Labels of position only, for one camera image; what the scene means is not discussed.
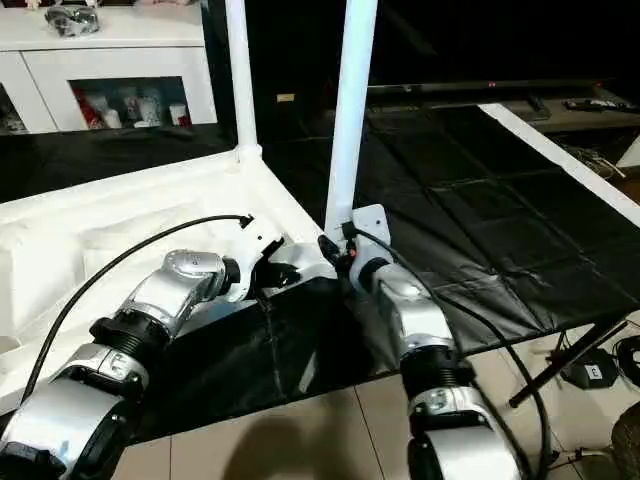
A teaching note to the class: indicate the black remote control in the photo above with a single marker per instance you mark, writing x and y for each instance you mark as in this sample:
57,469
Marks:
595,104

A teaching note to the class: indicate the black long rail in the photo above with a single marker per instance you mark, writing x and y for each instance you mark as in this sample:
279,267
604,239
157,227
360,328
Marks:
475,87

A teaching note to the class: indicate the red white bottle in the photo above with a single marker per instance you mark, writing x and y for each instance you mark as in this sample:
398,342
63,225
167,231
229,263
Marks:
92,114

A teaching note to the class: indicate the black tripod stand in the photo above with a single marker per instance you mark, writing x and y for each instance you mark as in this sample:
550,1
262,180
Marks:
565,362

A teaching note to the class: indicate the small white jar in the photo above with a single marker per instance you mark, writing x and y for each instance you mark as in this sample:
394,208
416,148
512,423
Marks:
179,114

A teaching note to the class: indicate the black box with label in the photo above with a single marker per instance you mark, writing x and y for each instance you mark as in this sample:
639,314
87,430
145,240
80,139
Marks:
300,50

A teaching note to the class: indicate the black adapter with label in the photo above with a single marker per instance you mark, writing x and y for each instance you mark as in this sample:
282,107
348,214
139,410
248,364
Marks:
592,374

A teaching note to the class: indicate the dark round woven object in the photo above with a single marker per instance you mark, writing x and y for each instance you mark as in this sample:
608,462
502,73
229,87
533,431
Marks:
627,440

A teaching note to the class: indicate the white glass door cabinet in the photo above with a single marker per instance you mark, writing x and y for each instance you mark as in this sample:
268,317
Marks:
100,60

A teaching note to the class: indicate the small yellow label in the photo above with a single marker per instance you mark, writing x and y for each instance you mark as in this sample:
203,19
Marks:
286,98

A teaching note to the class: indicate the black work mat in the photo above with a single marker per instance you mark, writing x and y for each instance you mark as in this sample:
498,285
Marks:
475,225

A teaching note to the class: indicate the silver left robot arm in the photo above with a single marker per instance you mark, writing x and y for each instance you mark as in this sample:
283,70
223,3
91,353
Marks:
175,285

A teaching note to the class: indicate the white flat strip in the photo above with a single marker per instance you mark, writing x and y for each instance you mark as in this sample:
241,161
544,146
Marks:
550,150

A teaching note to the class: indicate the white plastic table top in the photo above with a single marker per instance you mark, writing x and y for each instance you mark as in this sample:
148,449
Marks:
125,200

